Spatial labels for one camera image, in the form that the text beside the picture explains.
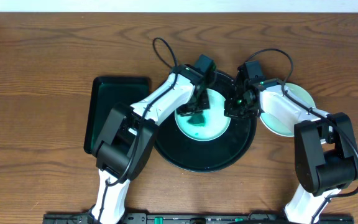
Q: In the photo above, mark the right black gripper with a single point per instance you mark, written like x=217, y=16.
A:
x=230, y=112

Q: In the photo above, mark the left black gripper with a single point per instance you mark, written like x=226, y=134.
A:
x=191, y=109

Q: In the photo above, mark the green sponge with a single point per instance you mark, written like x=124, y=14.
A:
x=197, y=120

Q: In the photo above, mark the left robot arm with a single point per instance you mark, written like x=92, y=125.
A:
x=124, y=144

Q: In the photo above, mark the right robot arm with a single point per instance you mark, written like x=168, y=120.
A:
x=326, y=154

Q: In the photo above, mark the round black tray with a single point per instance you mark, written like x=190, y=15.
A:
x=206, y=156

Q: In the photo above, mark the rectangular black tray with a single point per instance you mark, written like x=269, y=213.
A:
x=106, y=92

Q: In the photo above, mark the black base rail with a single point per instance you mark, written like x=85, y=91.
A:
x=142, y=218

